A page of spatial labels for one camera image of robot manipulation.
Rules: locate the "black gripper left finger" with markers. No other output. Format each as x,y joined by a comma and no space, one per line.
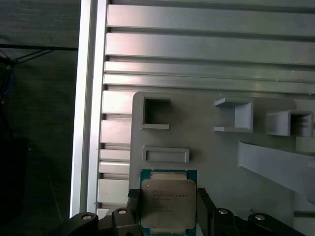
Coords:
134,216

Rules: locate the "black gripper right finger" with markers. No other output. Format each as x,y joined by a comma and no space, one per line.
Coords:
204,218

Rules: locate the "silver CPU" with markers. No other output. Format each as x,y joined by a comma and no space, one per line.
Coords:
167,204

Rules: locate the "grey parts rack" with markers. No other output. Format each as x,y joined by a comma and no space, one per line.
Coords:
204,152

